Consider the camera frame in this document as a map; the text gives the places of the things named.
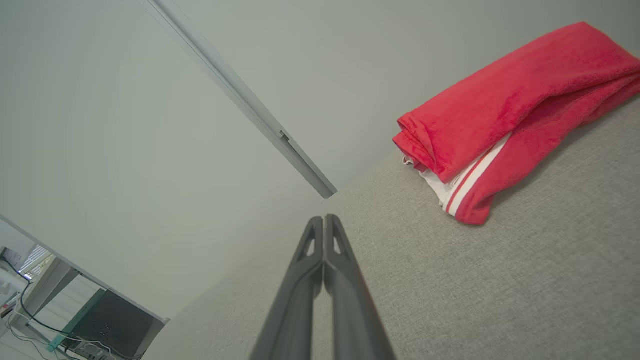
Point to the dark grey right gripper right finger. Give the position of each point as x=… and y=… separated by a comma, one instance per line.
x=355, y=325

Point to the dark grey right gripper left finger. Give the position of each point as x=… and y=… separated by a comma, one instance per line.
x=295, y=320

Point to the red shirt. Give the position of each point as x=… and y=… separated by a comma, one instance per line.
x=500, y=100

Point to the black computer case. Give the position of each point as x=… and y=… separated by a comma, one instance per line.
x=110, y=325

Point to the grey desk leg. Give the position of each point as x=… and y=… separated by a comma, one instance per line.
x=50, y=282

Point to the grey metal partition rail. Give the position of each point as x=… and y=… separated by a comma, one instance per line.
x=242, y=100

